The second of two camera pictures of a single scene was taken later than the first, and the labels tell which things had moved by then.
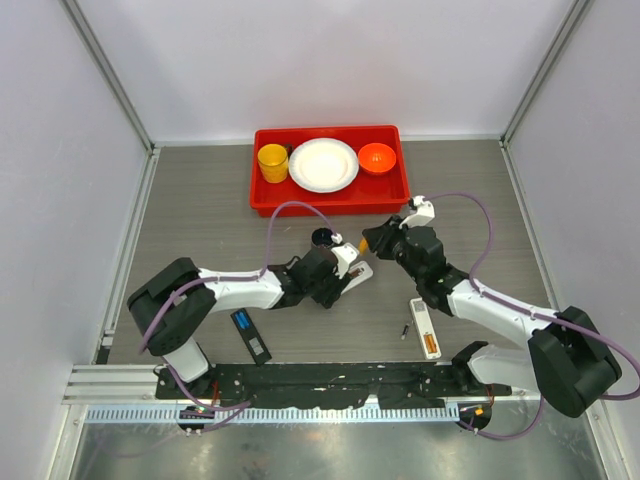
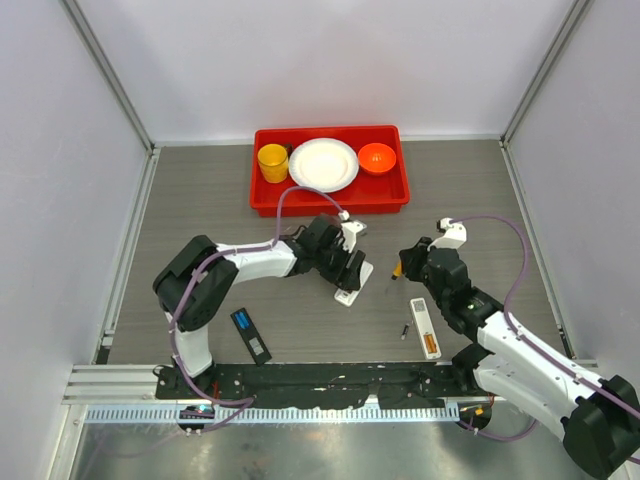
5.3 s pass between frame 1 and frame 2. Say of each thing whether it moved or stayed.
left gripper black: moved
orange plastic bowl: stayed
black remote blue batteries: stayed
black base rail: stayed
